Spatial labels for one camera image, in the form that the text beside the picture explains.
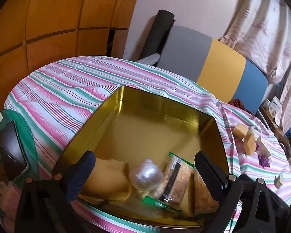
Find pink patterned curtain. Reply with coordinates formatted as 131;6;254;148
220;0;291;131

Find large tan sponge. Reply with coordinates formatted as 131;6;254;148
81;158;132;201

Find large beige carton box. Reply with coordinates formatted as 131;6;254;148
256;136;272;158

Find black smartphone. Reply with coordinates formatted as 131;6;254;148
0;120;28;181

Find striped pink green tablecloth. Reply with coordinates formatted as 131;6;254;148
3;55;291;233

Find grey yellow blue chair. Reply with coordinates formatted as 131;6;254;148
158;26;268;114

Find wooden side shelf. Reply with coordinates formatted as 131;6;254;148
256;105;291;162

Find yellow sponge block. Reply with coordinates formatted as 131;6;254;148
232;124;249;139
244;133;256;156

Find gold metal tin box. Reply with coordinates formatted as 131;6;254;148
53;86;230;232

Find small green beige carton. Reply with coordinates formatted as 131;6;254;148
274;175;283;189

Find cracker pack green ends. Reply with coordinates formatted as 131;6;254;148
143;152;195;212

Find white box on shelf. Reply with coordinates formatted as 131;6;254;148
268;96;282;119

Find black rolled mat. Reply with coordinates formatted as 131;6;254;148
139;10;174;59

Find wooden wardrobe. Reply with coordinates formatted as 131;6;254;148
0;0;137;107

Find clear plastic ball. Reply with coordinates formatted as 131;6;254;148
128;158;163;191

